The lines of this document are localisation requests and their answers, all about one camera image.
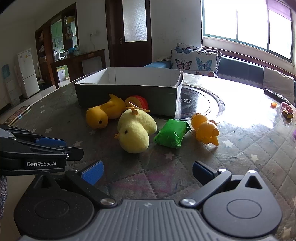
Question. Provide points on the broom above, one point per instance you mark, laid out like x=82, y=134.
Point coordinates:
x=41, y=78

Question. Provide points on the grey quilted star table cover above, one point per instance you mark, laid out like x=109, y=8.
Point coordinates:
x=161, y=166

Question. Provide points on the dark wooden door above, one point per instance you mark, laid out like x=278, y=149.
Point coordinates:
x=120, y=51

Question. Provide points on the grey cushion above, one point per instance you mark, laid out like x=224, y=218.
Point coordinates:
x=277, y=81

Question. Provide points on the small orange toy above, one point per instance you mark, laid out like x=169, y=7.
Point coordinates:
x=274, y=104

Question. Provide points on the dark teal sofa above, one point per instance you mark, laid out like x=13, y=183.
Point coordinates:
x=240, y=69

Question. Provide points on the book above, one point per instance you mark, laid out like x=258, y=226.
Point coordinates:
x=17, y=114

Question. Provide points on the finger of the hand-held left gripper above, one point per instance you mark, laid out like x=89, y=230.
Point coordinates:
x=74, y=154
x=49, y=140

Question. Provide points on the purple object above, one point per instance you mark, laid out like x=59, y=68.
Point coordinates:
x=294, y=134

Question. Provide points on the small yellow toy car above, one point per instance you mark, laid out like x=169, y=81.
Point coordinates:
x=288, y=114

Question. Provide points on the green yellow box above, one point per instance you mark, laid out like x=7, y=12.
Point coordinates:
x=62, y=74

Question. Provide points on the blue sofa cushion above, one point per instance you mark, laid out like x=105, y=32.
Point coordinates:
x=157, y=64

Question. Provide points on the purple curtain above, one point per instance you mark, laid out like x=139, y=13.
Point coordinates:
x=278, y=8

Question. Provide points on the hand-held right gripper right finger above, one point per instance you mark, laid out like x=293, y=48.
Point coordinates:
x=200, y=169

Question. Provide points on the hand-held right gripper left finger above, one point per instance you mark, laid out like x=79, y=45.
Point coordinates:
x=92, y=173

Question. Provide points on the large yellow rubber duck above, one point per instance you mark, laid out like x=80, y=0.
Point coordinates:
x=104, y=113

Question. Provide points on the black round hotplate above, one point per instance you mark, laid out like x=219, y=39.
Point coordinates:
x=203, y=100

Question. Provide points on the white refrigerator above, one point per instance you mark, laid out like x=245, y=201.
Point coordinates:
x=27, y=74

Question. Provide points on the dark wooden desk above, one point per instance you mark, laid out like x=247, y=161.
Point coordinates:
x=76, y=56

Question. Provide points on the red yellow tape roll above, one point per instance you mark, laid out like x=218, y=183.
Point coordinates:
x=139, y=100

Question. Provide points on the window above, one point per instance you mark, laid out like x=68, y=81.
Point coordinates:
x=245, y=23

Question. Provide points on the wall socket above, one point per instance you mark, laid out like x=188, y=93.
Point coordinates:
x=93, y=33

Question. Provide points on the butterfly print pillow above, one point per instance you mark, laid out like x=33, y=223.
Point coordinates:
x=185, y=45
x=196, y=62

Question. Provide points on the small pink toy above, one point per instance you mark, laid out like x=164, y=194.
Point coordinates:
x=285, y=106

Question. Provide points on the green toy piece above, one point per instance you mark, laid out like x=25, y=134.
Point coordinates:
x=172, y=134

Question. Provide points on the small yellow duck toy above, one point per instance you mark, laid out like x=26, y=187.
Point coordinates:
x=205, y=129

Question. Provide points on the grey cardboard box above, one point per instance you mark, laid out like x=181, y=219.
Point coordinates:
x=127, y=97

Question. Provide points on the yellow plush chick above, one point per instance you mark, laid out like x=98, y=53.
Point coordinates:
x=134, y=135

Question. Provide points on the dark wooden cabinet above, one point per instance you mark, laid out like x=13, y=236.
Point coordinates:
x=45, y=46

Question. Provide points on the black remote control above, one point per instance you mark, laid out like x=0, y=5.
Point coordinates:
x=275, y=95

